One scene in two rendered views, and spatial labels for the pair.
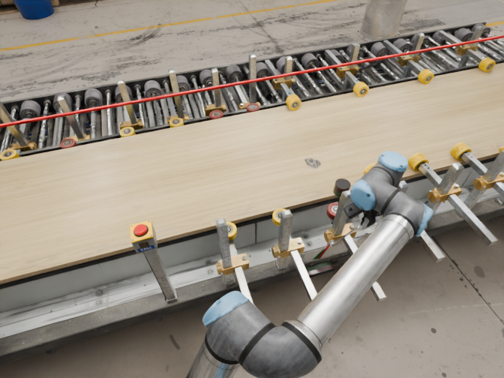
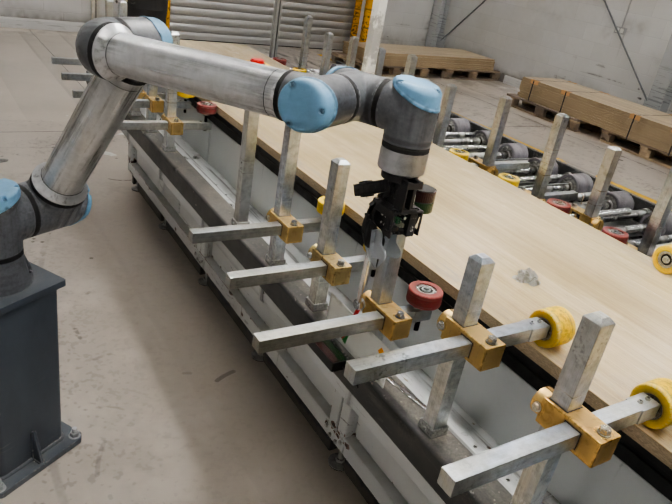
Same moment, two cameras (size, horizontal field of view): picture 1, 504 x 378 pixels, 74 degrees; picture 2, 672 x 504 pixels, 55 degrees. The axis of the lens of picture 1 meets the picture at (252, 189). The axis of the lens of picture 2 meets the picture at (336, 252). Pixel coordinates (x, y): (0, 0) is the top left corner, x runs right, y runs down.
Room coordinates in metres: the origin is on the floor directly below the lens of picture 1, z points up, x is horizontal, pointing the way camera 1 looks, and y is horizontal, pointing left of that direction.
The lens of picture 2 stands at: (0.30, -1.52, 1.57)
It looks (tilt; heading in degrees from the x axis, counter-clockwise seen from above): 26 degrees down; 71
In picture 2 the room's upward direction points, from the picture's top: 10 degrees clockwise
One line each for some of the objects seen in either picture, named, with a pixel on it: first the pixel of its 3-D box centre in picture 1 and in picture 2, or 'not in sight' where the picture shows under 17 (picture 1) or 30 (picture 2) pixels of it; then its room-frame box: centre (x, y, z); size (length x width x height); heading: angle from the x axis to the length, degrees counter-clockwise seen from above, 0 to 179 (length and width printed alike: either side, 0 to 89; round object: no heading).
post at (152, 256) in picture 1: (160, 273); (246, 159); (0.61, 0.36, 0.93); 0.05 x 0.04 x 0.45; 106
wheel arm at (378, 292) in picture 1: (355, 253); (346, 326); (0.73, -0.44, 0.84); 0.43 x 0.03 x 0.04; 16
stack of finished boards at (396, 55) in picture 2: not in sight; (421, 56); (4.28, 7.71, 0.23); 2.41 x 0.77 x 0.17; 19
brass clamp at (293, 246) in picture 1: (287, 248); (328, 263); (0.76, -0.15, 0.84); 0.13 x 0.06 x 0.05; 106
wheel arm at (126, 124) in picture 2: not in sight; (157, 125); (0.36, 1.01, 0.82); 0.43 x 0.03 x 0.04; 16
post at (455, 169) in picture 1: (435, 201); (552, 436); (0.97, -0.85, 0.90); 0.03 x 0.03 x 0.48; 16
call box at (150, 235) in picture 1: (144, 237); not in sight; (0.61, 0.36, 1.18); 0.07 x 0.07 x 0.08; 16
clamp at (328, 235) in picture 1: (339, 232); (385, 313); (0.83, -0.39, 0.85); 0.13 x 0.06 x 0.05; 106
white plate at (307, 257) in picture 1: (328, 252); (355, 337); (0.79, -0.35, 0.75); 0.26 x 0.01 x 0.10; 106
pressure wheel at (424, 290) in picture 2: (334, 216); (421, 308); (0.92, -0.38, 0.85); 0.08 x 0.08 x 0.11
